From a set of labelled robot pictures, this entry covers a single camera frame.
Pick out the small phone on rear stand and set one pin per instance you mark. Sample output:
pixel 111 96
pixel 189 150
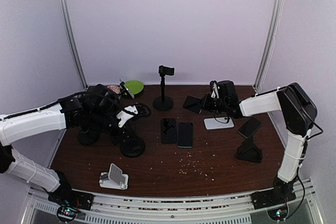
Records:
pixel 124 90

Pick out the black phone pink edge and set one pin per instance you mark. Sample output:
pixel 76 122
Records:
pixel 193 104

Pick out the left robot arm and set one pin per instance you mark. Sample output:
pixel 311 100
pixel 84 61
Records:
pixel 96 111

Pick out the white desktop phone stand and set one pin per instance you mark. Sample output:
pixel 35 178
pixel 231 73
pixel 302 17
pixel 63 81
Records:
pixel 114 178

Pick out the black folding wedge stand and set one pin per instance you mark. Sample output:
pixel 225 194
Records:
pixel 248 151

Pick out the left aluminium frame post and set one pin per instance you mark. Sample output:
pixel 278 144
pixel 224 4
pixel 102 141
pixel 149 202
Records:
pixel 72 43

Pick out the black phone front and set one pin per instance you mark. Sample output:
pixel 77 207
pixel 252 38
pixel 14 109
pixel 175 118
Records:
pixel 168 131

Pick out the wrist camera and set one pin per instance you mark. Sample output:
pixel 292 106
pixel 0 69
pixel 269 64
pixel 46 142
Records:
pixel 133 112
pixel 214 90

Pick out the dark blue-edged smartphone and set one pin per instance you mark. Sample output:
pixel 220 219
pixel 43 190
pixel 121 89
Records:
pixel 249 127

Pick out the aluminium frame post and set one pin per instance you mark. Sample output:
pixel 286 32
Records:
pixel 269 44
pixel 72 43

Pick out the black round-base phone stand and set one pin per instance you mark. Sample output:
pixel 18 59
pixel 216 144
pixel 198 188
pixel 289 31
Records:
pixel 164 103

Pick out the black round-base tall stand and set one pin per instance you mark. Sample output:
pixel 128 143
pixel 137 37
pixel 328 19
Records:
pixel 87 136

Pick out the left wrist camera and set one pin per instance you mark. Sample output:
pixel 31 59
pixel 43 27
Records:
pixel 133 112

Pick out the white patterned bowl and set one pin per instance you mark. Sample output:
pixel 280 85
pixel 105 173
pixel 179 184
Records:
pixel 115 89

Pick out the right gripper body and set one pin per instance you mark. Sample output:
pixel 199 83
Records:
pixel 213 106

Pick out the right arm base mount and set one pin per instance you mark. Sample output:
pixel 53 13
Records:
pixel 280 194

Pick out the black phone teal edge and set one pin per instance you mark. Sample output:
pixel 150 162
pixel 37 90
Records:
pixel 185 135

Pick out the green plate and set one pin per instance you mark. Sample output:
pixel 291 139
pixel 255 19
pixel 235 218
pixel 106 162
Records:
pixel 134 86

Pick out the front aluminium rail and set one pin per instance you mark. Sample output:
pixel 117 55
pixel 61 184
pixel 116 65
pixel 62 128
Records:
pixel 229 208

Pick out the white smartphone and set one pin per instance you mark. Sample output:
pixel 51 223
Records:
pixel 218 123

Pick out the right aluminium frame post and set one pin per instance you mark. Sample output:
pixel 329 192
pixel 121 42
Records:
pixel 269 44

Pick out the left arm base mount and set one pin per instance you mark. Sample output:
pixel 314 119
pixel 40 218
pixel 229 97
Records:
pixel 69 210

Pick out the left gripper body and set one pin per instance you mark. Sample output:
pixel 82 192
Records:
pixel 116 138

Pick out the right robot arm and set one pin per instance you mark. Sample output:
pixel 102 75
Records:
pixel 299 114

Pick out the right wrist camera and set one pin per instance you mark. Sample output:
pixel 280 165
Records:
pixel 214 90

